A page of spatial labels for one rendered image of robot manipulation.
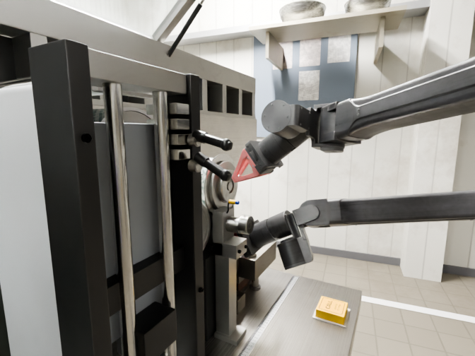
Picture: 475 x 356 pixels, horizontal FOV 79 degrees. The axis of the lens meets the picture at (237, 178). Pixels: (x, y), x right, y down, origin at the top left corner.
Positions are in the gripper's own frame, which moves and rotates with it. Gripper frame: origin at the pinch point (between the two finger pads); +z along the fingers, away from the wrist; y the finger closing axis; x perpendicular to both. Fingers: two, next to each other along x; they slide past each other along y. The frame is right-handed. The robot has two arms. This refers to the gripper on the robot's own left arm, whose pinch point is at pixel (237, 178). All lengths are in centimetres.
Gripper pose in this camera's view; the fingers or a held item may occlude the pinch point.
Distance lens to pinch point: 64.2
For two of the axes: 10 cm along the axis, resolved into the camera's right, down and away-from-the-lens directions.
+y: 4.8, -0.7, 8.8
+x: -5.3, -8.2, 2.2
